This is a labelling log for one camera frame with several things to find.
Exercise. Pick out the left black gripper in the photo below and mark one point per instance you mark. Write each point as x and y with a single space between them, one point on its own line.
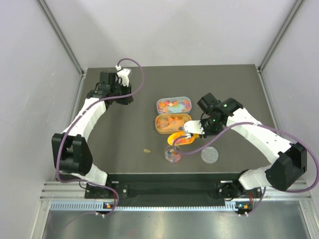
125 98

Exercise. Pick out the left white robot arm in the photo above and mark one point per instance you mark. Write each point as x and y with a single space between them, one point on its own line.
72 157

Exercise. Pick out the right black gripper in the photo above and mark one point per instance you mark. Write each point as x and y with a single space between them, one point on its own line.
207 133

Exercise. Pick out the grey slotted cable duct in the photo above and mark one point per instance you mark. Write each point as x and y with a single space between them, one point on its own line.
104 206

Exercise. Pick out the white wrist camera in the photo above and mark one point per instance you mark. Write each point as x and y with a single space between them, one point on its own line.
123 75
193 128

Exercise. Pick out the clear blue candy tray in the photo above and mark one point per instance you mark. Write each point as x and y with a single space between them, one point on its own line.
175 105

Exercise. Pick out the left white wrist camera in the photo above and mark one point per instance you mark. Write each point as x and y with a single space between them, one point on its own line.
123 75

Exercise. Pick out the aluminium frame rail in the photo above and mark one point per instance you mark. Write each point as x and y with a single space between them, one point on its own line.
60 35

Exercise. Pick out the clear round jar lid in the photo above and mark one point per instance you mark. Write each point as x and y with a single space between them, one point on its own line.
209 155

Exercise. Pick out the clear round jar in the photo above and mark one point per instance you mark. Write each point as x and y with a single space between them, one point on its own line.
172 154

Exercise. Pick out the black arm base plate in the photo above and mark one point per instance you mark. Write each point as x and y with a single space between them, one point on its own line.
169 193

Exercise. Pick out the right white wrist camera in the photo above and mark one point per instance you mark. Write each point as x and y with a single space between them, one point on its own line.
193 128

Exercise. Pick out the orange candy tray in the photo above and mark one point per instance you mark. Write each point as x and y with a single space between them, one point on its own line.
171 123

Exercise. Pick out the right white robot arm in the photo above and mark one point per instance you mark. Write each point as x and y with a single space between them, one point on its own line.
288 161

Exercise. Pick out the orange plastic scoop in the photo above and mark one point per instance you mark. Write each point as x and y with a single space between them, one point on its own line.
180 138

